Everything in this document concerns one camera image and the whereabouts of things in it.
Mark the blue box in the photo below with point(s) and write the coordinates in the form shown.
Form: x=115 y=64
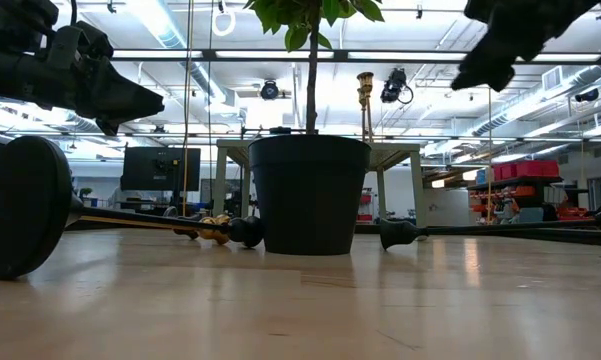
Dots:
x=481 y=176

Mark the black shelf cart with bins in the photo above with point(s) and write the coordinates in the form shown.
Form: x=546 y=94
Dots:
x=515 y=181

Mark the green leafy potted tree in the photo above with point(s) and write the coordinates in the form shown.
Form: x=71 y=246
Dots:
x=311 y=90

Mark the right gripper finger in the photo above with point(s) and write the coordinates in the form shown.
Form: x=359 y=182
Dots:
x=487 y=65

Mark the grey ventilation duct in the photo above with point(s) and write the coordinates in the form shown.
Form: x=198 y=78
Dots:
x=530 y=102

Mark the black plant pot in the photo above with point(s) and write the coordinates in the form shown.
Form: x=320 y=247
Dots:
x=310 y=195

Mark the black overhead camera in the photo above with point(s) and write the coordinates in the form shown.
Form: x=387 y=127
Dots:
x=394 y=85

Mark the black round spotlight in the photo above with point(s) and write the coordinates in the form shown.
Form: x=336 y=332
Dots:
x=269 y=90

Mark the black monitor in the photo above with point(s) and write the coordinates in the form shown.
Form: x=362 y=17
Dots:
x=160 y=169

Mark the black overhead frame bar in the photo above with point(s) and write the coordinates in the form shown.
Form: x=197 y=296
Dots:
x=195 y=135
x=340 y=56

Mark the black cylindrical ceiling fixture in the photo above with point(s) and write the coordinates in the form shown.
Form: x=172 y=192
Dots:
x=587 y=95

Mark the red storage bin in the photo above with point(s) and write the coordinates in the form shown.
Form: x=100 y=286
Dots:
x=504 y=172
x=537 y=169
x=575 y=214

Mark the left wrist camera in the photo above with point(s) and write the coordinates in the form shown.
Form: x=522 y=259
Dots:
x=92 y=40

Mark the gold candle stick holder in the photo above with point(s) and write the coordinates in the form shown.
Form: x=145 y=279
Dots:
x=220 y=237
x=362 y=99
x=365 y=78

